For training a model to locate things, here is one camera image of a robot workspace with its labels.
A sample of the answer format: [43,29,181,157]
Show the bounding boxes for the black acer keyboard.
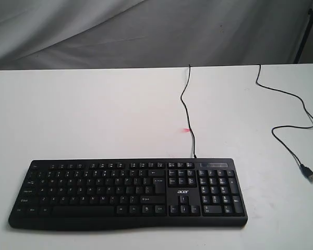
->
[8,158,248,231]

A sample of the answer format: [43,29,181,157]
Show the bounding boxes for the grey backdrop cloth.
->
[0,1,313,70]

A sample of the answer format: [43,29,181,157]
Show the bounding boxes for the black tripod stand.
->
[293,1,313,64]

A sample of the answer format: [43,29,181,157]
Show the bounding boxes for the black keyboard usb cable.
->
[180,64,313,183]

